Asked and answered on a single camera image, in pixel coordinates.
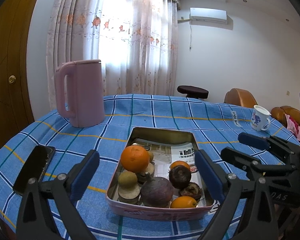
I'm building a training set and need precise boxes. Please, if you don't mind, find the small green-yellow fruit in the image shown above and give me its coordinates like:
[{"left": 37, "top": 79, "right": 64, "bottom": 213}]
[{"left": 118, "top": 171, "right": 138, "bottom": 189}]

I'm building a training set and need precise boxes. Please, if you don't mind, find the black smartphone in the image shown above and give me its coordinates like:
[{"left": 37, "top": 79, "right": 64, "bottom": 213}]
[{"left": 13, "top": 145, "right": 56, "bottom": 196}]

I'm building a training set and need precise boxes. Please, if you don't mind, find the pink metal tin box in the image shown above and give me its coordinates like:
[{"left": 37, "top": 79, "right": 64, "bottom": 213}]
[{"left": 106, "top": 127, "right": 216, "bottom": 221}]

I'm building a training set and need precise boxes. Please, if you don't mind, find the blue plaid tablecloth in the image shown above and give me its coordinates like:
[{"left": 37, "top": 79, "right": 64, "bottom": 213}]
[{"left": 0, "top": 93, "right": 300, "bottom": 240}]

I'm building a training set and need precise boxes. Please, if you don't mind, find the white air conditioner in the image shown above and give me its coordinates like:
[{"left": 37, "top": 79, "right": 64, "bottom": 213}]
[{"left": 190, "top": 8, "right": 228, "bottom": 24}]

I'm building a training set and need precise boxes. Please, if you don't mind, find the brown leather sofa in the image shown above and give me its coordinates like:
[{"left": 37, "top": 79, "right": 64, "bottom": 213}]
[{"left": 270, "top": 105, "right": 300, "bottom": 131}]

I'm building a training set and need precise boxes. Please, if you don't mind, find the floral sheer curtain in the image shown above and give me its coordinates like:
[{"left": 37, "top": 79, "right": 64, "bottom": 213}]
[{"left": 46, "top": 0, "right": 179, "bottom": 108}]

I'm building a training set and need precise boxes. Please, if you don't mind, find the pink floral cushion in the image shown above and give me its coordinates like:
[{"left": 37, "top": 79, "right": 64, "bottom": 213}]
[{"left": 285, "top": 114, "right": 300, "bottom": 142}]

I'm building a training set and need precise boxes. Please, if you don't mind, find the dark passion fruit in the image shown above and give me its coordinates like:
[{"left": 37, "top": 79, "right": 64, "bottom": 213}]
[
  {"left": 169, "top": 165, "right": 192, "bottom": 190},
  {"left": 178, "top": 182, "right": 203, "bottom": 202}
]

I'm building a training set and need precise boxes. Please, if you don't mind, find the white printed mug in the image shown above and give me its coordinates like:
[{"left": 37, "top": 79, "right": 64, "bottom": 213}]
[{"left": 250, "top": 105, "right": 271, "bottom": 131}]

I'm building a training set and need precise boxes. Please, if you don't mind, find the dark round stool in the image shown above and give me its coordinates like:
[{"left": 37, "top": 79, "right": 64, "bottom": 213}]
[{"left": 177, "top": 85, "right": 209, "bottom": 99}]

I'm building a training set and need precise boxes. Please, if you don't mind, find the purple beet root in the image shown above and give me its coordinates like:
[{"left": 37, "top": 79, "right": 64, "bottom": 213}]
[{"left": 140, "top": 177, "right": 174, "bottom": 208}]

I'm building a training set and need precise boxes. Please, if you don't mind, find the printed paper in tin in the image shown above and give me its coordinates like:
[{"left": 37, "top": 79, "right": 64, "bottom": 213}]
[{"left": 133, "top": 139, "right": 208, "bottom": 207}]

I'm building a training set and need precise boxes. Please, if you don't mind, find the large orange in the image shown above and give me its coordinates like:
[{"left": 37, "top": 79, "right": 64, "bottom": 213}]
[{"left": 120, "top": 145, "right": 150, "bottom": 173}]

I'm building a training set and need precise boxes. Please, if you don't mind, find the pink electric kettle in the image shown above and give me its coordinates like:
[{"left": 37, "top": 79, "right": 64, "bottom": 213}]
[{"left": 55, "top": 60, "right": 105, "bottom": 128}]

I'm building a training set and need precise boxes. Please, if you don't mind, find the brown leather armchair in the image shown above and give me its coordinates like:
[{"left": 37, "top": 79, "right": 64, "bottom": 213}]
[{"left": 224, "top": 88, "right": 257, "bottom": 108}]

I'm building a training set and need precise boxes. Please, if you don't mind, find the small orange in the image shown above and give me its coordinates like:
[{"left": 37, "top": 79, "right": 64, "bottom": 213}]
[
  {"left": 170, "top": 160, "right": 191, "bottom": 171},
  {"left": 170, "top": 196, "right": 197, "bottom": 209}
]

